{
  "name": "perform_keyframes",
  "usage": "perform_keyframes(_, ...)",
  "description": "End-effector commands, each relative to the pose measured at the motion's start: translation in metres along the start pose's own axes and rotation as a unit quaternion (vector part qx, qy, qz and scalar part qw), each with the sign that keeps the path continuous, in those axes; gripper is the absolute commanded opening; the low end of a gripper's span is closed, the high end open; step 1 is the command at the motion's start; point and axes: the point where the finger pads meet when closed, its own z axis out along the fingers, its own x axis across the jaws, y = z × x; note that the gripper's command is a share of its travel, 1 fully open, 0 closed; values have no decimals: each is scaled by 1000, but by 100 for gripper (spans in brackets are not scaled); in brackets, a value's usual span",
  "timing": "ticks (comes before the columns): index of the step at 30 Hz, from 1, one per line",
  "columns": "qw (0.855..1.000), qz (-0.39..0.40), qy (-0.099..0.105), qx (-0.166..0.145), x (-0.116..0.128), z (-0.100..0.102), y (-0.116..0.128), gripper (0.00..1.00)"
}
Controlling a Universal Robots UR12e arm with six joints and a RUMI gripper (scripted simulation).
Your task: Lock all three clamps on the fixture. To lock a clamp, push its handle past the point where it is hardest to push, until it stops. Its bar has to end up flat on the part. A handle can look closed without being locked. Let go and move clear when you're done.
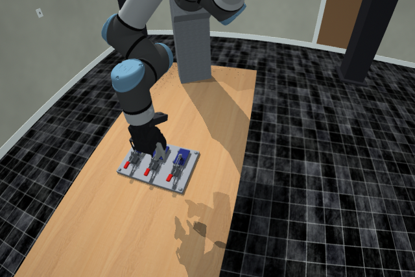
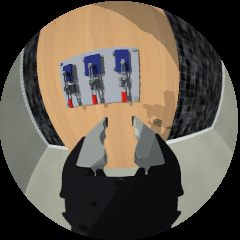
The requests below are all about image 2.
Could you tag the dark blue rectangular block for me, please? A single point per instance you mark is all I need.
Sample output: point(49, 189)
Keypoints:
point(122, 54)
point(69, 68)

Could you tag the dark blue square plate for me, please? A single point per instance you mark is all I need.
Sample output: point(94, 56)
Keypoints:
point(95, 60)

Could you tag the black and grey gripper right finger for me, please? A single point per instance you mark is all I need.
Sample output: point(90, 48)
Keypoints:
point(153, 154)

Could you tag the grey flat plate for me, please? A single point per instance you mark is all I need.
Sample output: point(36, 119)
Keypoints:
point(109, 90)

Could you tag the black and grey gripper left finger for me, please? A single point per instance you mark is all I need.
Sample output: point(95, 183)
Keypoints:
point(88, 155)

